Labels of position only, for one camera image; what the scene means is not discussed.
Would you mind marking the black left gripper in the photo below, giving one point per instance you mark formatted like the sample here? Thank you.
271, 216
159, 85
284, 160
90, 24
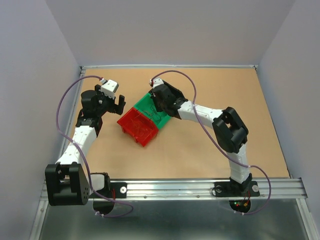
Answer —
114, 108

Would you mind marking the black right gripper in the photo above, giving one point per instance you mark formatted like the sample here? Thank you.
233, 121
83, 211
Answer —
154, 99

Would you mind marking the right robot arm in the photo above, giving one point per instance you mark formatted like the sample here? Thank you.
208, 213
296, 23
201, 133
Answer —
230, 131

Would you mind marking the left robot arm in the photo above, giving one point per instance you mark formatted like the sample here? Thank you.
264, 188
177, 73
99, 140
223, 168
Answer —
77, 145

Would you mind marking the black plastic bin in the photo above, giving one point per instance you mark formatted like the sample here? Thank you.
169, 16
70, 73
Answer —
175, 92

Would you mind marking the green plastic bin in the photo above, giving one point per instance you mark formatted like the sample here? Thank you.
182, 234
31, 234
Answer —
147, 107

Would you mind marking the red plastic bin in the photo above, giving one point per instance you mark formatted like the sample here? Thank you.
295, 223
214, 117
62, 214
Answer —
138, 126

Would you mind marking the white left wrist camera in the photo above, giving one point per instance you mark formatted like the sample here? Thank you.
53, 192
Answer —
109, 87

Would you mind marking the aluminium mounting rail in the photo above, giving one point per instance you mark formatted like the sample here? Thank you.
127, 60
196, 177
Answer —
193, 189

